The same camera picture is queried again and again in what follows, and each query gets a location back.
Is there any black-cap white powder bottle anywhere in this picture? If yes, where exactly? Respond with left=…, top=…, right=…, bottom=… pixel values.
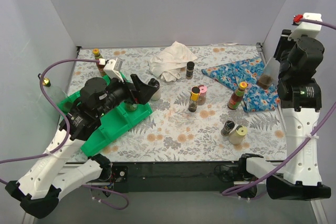
left=148, top=78, right=161, bottom=101

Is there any small black-cap spice jar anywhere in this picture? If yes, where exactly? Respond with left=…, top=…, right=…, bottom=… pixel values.
left=125, top=103, right=138, bottom=112

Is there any square jar dark sauce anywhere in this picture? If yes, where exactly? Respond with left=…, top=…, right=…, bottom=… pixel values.
left=257, top=58, right=279, bottom=90

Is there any gold-cap pepper grinder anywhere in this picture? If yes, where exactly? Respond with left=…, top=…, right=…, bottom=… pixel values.
left=188, top=86, right=200, bottom=112

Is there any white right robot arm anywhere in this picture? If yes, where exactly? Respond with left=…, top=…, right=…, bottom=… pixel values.
left=237, top=29, right=331, bottom=201

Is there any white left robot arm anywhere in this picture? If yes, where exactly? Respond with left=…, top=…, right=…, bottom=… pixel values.
left=5, top=74, right=160, bottom=219

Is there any green plastic organizer tray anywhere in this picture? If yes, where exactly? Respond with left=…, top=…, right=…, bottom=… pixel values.
left=61, top=76, right=152, bottom=157

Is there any white crumpled cloth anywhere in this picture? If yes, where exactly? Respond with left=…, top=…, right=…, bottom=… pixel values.
left=149, top=41, right=197, bottom=82

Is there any red chili sauce bottle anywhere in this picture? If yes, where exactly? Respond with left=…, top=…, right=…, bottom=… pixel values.
left=92, top=48, right=106, bottom=77
left=227, top=81, right=248, bottom=110

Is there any blue floral cloth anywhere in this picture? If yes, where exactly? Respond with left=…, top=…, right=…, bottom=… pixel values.
left=201, top=57, right=280, bottom=112

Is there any black-lid seasoning shaker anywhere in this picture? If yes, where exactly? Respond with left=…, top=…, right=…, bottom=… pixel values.
left=186, top=61, right=195, bottom=79

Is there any pink-lid spice jar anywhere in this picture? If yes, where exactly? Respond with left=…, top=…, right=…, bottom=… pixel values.
left=198, top=85, right=207, bottom=105

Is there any dark round-cap bottle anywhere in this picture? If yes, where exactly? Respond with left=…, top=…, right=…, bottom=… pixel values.
left=220, top=120, right=235, bottom=136

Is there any yellow-lid white sauce bottle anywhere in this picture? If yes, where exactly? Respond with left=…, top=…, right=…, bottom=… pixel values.
left=229, top=125, right=248, bottom=145

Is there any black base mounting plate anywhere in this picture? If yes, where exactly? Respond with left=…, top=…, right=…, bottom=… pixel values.
left=80, top=161, right=266, bottom=195

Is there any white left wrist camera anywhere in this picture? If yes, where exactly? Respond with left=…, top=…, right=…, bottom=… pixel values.
left=99, top=57, right=124, bottom=82

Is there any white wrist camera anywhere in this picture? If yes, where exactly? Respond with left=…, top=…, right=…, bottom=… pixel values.
left=99, top=57, right=124, bottom=82
left=288, top=13, right=322, bottom=41

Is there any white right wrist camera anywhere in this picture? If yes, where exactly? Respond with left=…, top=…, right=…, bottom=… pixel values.
left=288, top=13, right=322, bottom=41

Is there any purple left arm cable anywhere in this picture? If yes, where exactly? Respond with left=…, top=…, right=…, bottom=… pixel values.
left=0, top=58, right=130, bottom=211

